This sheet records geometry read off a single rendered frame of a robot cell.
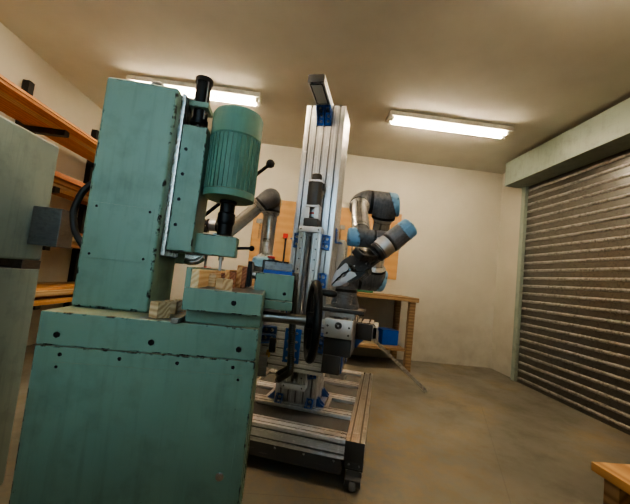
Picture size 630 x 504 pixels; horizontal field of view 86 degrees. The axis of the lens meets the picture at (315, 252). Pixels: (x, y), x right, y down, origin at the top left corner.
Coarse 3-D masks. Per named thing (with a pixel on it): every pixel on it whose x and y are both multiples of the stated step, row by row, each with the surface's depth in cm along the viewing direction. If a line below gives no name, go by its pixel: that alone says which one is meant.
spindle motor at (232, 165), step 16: (224, 112) 112; (240, 112) 112; (224, 128) 111; (240, 128) 112; (256, 128) 116; (224, 144) 111; (240, 144) 112; (256, 144) 116; (208, 160) 114; (224, 160) 110; (240, 160) 112; (256, 160) 118; (208, 176) 113; (224, 176) 110; (240, 176) 112; (256, 176) 119; (208, 192) 111; (224, 192) 109; (240, 192) 111
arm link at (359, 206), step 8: (360, 192) 163; (368, 192) 162; (352, 200) 158; (360, 200) 157; (368, 200) 160; (352, 208) 154; (360, 208) 149; (368, 208) 159; (352, 216) 147; (360, 216) 141; (368, 216) 148; (352, 224) 140; (360, 224) 135; (368, 224) 138; (352, 232) 130; (360, 232) 129; (368, 232) 130; (376, 232) 130; (352, 240) 130; (360, 240) 129; (368, 240) 129
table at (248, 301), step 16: (192, 288) 90; (208, 288) 94; (240, 288) 111; (192, 304) 90; (208, 304) 90; (224, 304) 91; (240, 304) 91; (256, 304) 92; (272, 304) 113; (288, 304) 113
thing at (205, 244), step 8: (200, 240) 113; (208, 240) 113; (216, 240) 113; (224, 240) 114; (232, 240) 114; (200, 248) 113; (208, 248) 113; (216, 248) 113; (224, 248) 113; (232, 248) 114; (224, 256) 114; (232, 256) 114
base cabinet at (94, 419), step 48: (48, 384) 88; (96, 384) 89; (144, 384) 90; (192, 384) 92; (240, 384) 93; (48, 432) 87; (96, 432) 88; (144, 432) 90; (192, 432) 91; (240, 432) 93; (48, 480) 86; (96, 480) 88; (144, 480) 89; (192, 480) 90; (240, 480) 92
